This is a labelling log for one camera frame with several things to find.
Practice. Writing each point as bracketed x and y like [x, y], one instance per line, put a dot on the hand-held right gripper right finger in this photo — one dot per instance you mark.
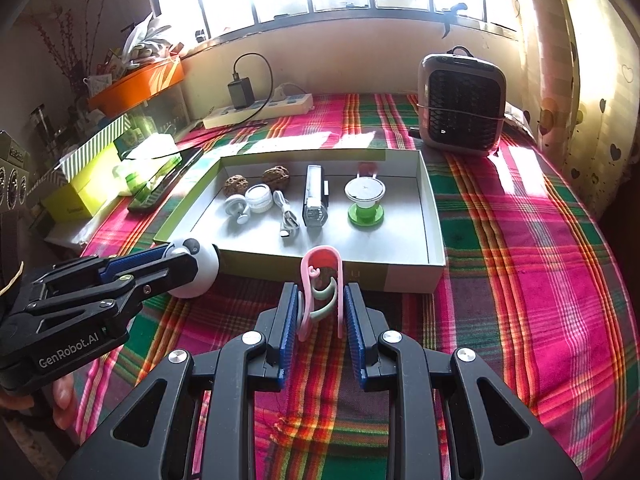
[354, 330]

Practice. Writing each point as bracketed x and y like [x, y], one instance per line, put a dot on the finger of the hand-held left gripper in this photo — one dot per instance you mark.
[135, 262]
[165, 275]

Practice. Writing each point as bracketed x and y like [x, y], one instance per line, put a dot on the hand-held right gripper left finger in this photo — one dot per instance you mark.
[289, 330]

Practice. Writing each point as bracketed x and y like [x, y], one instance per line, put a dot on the white panda-face gadget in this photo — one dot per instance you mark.
[202, 280]

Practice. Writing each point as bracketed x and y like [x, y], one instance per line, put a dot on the green and white cardboard box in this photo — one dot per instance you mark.
[390, 245]

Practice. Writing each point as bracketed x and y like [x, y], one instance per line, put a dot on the small white round gadget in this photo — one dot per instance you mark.
[235, 207]

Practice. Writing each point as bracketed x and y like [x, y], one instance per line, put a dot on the brown walnut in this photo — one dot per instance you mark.
[236, 186]
[274, 177]

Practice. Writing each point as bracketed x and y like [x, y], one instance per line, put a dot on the small white jar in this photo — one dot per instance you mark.
[260, 200]

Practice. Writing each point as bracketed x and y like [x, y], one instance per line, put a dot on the black bike light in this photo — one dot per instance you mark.
[315, 195]

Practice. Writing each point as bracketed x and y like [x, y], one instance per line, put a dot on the green spool with white top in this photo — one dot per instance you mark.
[365, 192]

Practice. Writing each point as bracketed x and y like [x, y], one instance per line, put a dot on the person's left hand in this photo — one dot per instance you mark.
[64, 400]

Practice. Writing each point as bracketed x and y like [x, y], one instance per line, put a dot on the small green bottle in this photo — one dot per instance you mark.
[125, 180]

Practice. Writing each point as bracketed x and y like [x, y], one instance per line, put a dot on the yellow-green box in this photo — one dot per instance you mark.
[75, 192]

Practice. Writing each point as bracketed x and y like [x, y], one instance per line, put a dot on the black smartphone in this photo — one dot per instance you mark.
[175, 172]

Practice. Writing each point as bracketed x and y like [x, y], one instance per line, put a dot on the green striped box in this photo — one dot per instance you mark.
[92, 142]

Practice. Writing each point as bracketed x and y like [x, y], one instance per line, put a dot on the silver device with knobs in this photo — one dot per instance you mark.
[12, 175]

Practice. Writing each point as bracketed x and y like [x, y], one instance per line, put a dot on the orange box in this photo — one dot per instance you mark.
[135, 87]

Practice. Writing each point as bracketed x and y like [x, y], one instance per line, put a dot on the black charger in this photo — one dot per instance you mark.
[241, 91]

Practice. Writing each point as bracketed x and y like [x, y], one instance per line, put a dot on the white power strip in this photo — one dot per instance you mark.
[285, 107]

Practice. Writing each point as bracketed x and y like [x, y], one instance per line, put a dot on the white plastic wrapping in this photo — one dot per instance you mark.
[145, 37]

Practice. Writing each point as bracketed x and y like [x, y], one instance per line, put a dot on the dried red branches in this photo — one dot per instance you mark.
[67, 45]

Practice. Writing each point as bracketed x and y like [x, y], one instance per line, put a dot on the small desktop fan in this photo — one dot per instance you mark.
[462, 105]

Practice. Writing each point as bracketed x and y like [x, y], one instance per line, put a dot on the heart-print curtain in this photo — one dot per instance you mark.
[585, 60]

